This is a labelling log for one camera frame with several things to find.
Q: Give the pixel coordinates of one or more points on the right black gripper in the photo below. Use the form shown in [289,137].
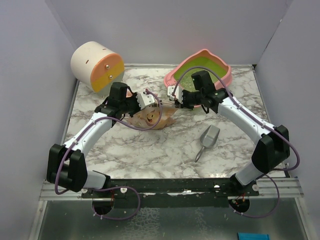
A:
[184,104]

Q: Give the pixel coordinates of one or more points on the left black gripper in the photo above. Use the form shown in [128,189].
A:
[134,97]

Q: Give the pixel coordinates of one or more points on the beige cat litter bag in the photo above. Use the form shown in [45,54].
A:
[154,116]

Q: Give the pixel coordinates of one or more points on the grey metal scoop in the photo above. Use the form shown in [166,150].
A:
[207,140]

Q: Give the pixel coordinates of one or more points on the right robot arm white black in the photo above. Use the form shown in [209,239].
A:
[271,142]

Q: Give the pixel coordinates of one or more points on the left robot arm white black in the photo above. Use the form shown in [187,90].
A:
[66,167]

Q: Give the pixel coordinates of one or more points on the green cat litter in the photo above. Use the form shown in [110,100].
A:
[187,82]

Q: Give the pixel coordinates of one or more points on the pink green litter box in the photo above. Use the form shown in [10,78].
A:
[199,81]

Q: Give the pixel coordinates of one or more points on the cream orange cylinder container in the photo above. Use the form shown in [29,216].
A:
[97,67]

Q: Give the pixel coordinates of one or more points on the blue object at bottom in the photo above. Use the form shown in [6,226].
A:
[252,236]

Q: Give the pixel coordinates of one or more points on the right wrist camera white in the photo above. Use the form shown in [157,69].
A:
[175,93]

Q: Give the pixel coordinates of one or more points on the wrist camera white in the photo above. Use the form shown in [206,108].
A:
[146,99]
[175,93]

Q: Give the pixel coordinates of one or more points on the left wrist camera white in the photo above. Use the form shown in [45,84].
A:
[146,99]

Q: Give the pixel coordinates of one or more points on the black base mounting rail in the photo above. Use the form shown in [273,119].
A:
[170,193]

